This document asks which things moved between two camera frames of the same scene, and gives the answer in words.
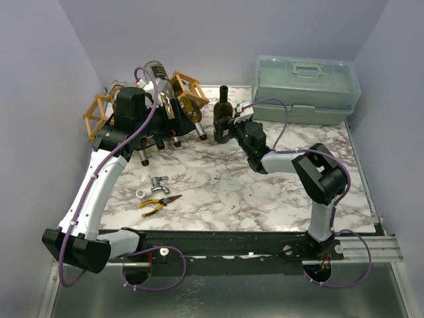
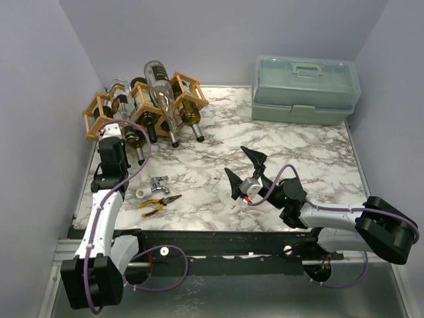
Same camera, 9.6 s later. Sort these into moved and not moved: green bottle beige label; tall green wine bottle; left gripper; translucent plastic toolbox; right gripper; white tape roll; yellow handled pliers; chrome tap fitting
Moved: tall green wine bottle; right gripper; left gripper
Not moved: green bottle beige label; yellow handled pliers; white tape roll; translucent plastic toolbox; chrome tap fitting
